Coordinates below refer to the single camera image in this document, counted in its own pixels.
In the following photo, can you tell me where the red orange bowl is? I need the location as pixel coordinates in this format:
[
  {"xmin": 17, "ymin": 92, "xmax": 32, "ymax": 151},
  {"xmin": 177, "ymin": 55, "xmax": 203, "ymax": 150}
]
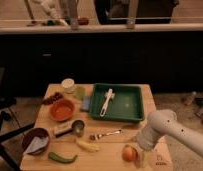
[{"xmin": 49, "ymin": 99, "xmax": 75, "ymax": 122}]

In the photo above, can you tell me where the dark red grapes bunch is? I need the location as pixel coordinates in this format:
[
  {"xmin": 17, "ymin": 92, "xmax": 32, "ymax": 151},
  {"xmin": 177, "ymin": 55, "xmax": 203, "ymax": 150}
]
[{"xmin": 42, "ymin": 92, "xmax": 63, "ymax": 105}]

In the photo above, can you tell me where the black chair frame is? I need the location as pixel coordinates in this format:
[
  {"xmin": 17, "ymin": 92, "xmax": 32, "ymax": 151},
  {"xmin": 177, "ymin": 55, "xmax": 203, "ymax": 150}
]
[{"xmin": 0, "ymin": 67, "xmax": 36, "ymax": 171}]

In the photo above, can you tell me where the metal measuring cup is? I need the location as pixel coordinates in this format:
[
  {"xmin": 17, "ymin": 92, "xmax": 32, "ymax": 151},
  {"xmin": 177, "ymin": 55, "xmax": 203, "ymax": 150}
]
[{"xmin": 53, "ymin": 120, "xmax": 85, "ymax": 138}]

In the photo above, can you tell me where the red orange apple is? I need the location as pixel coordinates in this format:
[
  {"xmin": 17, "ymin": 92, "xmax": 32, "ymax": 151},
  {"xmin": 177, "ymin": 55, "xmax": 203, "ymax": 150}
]
[{"xmin": 122, "ymin": 146, "xmax": 136, "ymax": 162}]

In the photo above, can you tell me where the yellow corn cob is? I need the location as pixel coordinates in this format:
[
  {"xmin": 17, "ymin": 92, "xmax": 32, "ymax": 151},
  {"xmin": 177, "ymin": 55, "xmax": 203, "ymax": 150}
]
[{"xmin": 76, "ymin": 139, "xmax": 99, "ymax": 152}]

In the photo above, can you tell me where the dark brown bowl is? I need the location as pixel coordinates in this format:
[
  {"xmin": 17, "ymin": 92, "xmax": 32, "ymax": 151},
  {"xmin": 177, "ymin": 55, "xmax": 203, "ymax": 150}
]
[{"xmin": 22, "ymin": 128, "xmax": 50, "ymax": 155}]

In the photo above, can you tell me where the green plastic tray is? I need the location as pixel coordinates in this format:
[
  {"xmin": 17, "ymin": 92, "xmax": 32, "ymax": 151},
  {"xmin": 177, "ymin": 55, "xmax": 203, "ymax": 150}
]
[{"xmin": 89, "ymin": 83, "xmax": 144, "ymax": 123}]

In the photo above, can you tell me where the white dish brush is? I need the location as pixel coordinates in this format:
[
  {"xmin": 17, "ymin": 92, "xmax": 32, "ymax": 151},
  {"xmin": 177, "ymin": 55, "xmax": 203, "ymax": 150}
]
[{"xmin": 100, "ymin": 89, "xmax": 115, "ymax": 117}]

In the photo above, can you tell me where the green chili pepper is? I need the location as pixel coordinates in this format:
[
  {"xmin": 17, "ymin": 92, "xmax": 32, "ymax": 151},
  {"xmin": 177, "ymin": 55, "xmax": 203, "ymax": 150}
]
[{"xmin": 48, "ymin": 152, "xmax": 77, "ymax": 164}]

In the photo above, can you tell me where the grey white cloth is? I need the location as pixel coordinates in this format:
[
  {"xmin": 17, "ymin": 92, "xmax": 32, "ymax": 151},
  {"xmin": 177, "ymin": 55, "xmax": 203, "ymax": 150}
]
[{"xmin": 23, "ymin": 137, "xmax": 49, "ymax": 155}]

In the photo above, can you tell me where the pale green cup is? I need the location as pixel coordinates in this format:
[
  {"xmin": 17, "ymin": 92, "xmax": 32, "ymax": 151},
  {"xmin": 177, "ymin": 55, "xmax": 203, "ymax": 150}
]
[{"xmin": 74, "ymin": 86, "xmax": 85, "ymax": 100}]

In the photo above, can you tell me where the white lidded jar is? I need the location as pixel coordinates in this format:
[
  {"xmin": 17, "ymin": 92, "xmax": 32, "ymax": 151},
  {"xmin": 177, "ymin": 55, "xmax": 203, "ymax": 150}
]
[{"xmin": 61, "ymin": 78, "xmax": 75, "ymax": 93}]

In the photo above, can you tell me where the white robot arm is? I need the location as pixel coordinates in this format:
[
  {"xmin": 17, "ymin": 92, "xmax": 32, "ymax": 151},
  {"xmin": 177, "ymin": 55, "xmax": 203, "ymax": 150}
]
[{"xmin": 135, "ymin": 109, "xmax": 203, "ymax": 158}]

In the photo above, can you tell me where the dark cabinet box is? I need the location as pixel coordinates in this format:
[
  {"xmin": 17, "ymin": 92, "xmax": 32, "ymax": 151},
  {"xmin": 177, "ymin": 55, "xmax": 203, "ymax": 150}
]
[{"xmin": 94, "ymin": 0, "xmax": 179, "ymax": 25}]

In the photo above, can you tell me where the blue grey sponge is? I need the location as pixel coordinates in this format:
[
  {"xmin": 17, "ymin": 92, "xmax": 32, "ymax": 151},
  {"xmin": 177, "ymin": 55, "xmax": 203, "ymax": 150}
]
[{"xmin": 80, "ymin": 96, "xmax": 91, "ymax": 112}]

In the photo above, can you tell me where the silver fork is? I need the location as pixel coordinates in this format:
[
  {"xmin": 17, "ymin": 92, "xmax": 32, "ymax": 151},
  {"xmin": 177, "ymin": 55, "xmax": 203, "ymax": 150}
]
[{"xmin": 89, "ymin": 130, "xmax": 122, "ymax": 141}]

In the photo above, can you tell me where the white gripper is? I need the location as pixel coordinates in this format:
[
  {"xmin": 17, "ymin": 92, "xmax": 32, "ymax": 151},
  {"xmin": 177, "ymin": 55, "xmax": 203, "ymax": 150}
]
[{"xmin": 134, "ymin": 125, "xmax": 164, "ymax": 168}]

